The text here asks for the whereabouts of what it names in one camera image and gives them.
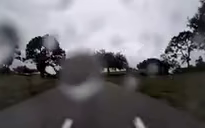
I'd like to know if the grey asphalt road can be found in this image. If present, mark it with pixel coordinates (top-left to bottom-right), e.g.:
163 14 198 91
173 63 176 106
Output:
0 79 205 128

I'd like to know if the thin-trunked tree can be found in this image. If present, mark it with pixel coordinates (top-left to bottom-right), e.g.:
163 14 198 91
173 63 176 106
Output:
161 30 198 69

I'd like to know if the dark grass verge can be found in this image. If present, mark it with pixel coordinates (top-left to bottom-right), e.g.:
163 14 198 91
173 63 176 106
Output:
0 72 61 113
113 70 205 122

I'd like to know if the broad dark tree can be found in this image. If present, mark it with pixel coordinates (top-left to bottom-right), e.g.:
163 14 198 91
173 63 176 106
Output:
24 33 67 79

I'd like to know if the clump of trees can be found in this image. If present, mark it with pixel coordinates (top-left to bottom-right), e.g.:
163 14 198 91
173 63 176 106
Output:
95 49 129 73

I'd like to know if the low dark bush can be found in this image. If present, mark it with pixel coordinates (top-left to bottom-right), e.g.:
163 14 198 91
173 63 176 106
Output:
136 57 171 76

